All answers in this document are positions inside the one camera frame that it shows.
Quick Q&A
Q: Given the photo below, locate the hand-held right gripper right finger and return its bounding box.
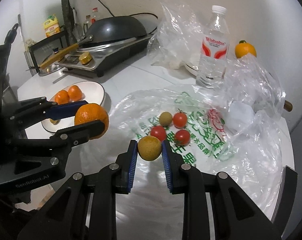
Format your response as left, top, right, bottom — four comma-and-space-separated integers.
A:
162, 140, 283, 240

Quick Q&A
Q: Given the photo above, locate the white bowl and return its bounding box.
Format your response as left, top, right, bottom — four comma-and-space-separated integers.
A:
182, 61, 201, 77

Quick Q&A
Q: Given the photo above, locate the tangerine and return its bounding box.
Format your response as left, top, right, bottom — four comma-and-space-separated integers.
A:
74, 103, 109, 140
53, 90, 70, 105
67, 85, 83, 101

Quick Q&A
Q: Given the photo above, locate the red cherry tomato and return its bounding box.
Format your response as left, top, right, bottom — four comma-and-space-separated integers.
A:
173, 112, 187, 128
174, 129, 191, 146
150, 125, 167, 142

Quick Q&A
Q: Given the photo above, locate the black cooker cable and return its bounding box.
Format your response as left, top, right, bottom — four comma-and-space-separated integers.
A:
84, 0, 158, 34

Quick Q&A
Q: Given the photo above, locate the black metal rack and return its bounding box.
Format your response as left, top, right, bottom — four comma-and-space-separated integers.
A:
28, 31, 69, 77

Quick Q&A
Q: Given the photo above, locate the steel pot lid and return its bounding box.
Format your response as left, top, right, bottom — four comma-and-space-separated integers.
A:
28, 46, 66, 77

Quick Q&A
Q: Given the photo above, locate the black wok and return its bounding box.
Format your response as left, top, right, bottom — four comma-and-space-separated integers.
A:
40, 16, 148, 70

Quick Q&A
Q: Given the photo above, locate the clear water bottle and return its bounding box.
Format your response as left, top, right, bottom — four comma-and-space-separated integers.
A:
196, 5, 229, 88

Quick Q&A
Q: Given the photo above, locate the dark oil bottle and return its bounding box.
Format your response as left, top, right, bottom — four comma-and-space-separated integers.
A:
83, 15, 92, 34

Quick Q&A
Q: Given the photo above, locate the white plate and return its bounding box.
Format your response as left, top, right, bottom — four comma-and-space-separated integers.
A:
41, 81, 106, 133

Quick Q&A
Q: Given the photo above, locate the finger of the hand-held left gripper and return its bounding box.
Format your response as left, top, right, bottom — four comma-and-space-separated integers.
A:
50, 120, 106, 155
8, 97, 89, 130

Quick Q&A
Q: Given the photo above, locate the silver induction cooker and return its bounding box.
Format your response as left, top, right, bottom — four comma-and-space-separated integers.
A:
55, 34, 153, 78

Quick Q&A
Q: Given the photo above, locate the printed clear plastic bag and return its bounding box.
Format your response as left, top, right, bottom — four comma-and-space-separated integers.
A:
80, 85, 291, 218

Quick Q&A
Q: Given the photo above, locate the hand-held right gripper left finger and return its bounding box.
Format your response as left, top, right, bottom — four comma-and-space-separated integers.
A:
23, 140, 138, 240

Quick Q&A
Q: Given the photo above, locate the yellow detergent bottle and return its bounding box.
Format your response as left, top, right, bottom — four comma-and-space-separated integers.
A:
43, 14, 61, 38

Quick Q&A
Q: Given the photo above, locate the black umbrella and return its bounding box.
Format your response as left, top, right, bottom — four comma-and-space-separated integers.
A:
66, 0, 78, 43

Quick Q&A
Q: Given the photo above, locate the large orange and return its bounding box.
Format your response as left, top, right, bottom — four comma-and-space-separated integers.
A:
235, 40, 257, 59

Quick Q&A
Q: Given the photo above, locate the red label sauce bottle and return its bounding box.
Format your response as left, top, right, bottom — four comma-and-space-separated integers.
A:
90, 7, 99, 24

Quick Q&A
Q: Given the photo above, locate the metal pole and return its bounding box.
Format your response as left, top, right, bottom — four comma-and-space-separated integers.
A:
17, 14, 31, 68

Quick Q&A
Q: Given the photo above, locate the dark vertical pipe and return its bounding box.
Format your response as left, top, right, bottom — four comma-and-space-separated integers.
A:
60, 0, 69, 28

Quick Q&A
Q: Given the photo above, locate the crumpled clear plastic bag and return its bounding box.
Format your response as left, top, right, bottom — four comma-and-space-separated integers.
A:
146, 1, 211, 69
216, 55, 286, 140

